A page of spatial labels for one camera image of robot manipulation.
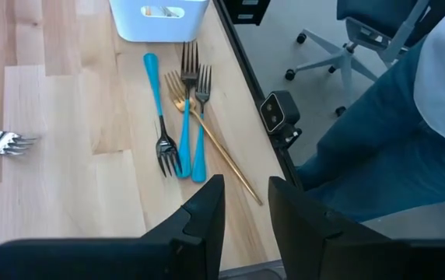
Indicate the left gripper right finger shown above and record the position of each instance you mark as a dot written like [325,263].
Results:
[316,249]

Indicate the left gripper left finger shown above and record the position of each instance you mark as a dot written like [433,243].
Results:
[191,241]

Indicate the gold fork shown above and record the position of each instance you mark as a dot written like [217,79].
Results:
[226,157]

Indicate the grey translucent plastic bin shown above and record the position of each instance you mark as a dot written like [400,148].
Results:
[246,274]

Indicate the person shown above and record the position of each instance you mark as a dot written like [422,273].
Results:
[382,155]

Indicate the white office chair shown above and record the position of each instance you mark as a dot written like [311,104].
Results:
[343,58]

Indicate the white plastic bin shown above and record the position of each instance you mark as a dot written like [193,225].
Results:
[129,27]

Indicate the black drawer cabinet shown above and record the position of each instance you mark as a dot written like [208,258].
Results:
[246,13]

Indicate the black aluminium table frame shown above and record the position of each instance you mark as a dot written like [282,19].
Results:
[289,165]

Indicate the black table-level camera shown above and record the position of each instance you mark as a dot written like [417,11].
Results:
[281,110]

